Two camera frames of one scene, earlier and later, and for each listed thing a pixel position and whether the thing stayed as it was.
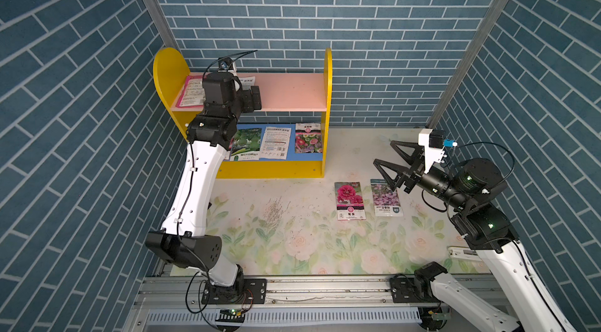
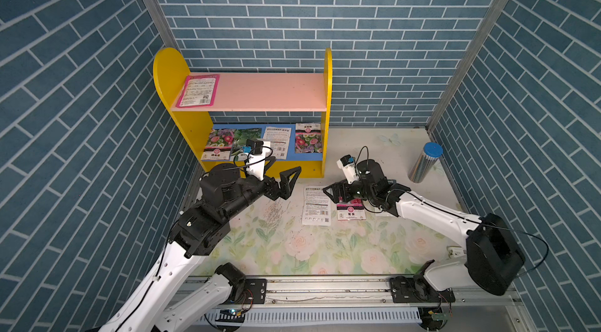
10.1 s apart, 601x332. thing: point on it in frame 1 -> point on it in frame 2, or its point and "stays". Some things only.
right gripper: x=419 y=171 -> x=343 y=185
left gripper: x=248 y=105 -> x=282 y=190
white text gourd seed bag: x=247 y=82 -> x=316 y=207
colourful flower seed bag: x=308 y=138 stays
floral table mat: x=358 y=220 stays
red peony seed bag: x=350 y=201 stays
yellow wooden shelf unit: x=286 y=138 stays
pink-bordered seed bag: x=193 y=93 stays
